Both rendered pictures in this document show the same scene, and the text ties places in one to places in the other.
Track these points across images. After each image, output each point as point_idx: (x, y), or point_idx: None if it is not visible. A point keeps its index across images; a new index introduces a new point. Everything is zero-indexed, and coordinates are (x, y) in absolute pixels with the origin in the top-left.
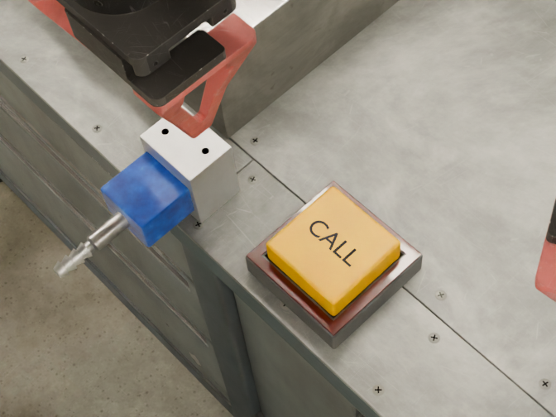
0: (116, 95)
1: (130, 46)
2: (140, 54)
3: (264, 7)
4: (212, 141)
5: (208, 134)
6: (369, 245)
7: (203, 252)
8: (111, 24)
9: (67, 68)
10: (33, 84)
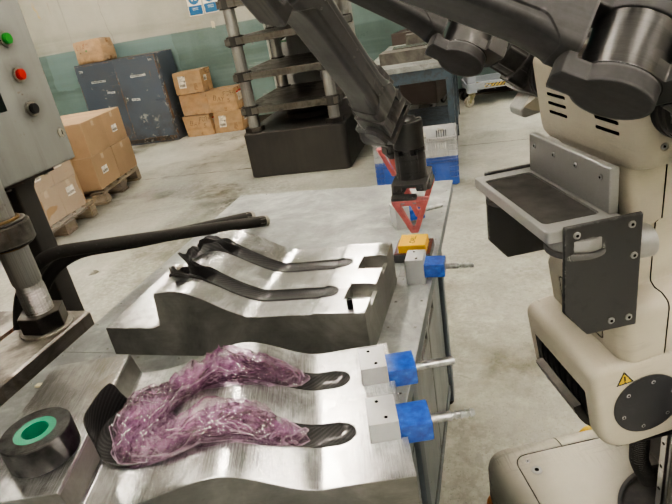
0: (405, 304)
1: (429, 167)
2: (429, 166)
3: (366, 244)
4: (409, 252)
5: (408, 253)
6: (407, 236)
7: (433, 277)
8: (427, 170)
9: (407, 317)
10: (422, 319)
